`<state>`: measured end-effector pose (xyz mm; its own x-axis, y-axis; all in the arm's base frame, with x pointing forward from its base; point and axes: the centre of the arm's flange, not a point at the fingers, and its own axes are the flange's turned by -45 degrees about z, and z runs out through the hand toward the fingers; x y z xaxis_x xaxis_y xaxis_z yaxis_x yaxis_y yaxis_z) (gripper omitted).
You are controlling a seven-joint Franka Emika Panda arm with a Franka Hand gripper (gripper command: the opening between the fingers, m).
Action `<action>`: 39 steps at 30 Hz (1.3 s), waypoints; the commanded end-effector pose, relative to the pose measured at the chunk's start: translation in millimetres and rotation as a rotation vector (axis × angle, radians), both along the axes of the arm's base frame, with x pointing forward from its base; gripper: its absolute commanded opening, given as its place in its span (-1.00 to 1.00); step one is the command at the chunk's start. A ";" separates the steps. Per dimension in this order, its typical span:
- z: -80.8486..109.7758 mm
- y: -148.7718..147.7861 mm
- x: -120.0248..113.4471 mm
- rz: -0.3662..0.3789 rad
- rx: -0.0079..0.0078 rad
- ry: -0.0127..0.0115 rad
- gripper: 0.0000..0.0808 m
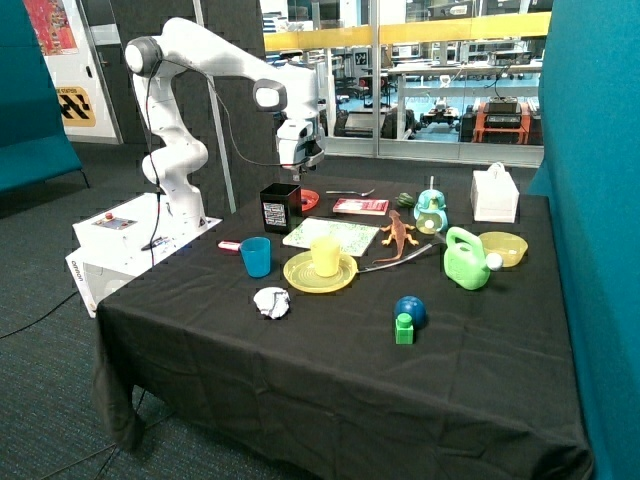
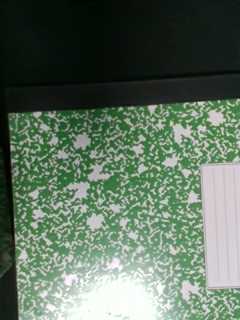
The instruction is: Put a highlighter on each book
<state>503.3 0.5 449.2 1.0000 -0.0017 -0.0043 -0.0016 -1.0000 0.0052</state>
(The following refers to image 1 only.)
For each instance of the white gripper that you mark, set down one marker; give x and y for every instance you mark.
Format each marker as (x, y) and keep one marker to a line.
(300, 144)

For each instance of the pink highlighter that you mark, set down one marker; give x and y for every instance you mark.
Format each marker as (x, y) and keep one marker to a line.
(228, 245)

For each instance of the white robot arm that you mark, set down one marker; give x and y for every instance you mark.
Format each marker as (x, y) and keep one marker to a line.
(184, 45)

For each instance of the red kids book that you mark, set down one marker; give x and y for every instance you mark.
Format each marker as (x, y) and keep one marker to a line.
(352, 206)

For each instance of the red plastic plate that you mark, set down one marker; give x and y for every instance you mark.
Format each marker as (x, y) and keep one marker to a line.
(309, 199)

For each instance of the black square pen holder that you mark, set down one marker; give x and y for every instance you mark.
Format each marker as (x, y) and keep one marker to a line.
(281, 207)

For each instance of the silver metal fork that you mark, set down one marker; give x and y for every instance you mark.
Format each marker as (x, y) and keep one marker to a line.
(350, 193)

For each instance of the yellow plastic cup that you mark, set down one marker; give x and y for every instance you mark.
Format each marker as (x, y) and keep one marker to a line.
(325, 252)

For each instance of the blue plastic cup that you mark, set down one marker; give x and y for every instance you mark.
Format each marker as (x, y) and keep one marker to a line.
(256, 255)

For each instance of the yellow plastic plate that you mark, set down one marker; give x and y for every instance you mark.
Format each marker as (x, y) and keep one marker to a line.
(301, 274)

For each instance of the green toy pepper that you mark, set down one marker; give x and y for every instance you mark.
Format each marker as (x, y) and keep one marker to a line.
(405, 200)

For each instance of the orange toy lizard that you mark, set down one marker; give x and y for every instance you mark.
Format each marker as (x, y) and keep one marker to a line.
(398, 232)

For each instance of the silver metal knife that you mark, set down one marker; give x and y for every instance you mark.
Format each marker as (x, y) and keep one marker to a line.
(383, 264)

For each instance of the crumpled white paper ball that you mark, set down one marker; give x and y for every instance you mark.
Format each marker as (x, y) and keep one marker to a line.
(272, 302)

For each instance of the teal penguin toy bottle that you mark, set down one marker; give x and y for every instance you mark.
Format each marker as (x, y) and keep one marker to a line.
(429, 211)

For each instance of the black marker pen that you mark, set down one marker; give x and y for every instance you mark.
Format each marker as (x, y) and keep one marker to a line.
(155, 243)

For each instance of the blue ball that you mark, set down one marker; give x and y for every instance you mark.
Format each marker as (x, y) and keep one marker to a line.
(414, 307)

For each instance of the green toy watering can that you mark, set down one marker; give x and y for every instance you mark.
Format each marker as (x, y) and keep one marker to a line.
(465, 261)

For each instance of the black tablecloth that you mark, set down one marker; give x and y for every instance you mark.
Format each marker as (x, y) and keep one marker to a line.
(487, 390)

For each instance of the green toy block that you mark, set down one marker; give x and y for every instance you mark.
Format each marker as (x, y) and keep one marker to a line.
(404, 329)

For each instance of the white paper box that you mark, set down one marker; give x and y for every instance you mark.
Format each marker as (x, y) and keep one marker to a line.
(494, 195)

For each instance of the white robot control box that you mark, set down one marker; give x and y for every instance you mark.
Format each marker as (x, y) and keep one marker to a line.
(109, 254)

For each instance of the yellow plastic bowl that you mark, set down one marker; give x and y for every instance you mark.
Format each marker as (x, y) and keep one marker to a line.
(510, 248)

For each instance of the teal sofa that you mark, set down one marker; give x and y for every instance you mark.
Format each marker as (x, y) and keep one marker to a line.
(34, 146)

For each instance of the teal partition wall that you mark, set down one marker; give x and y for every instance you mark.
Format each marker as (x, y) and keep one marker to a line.
(589, 97)

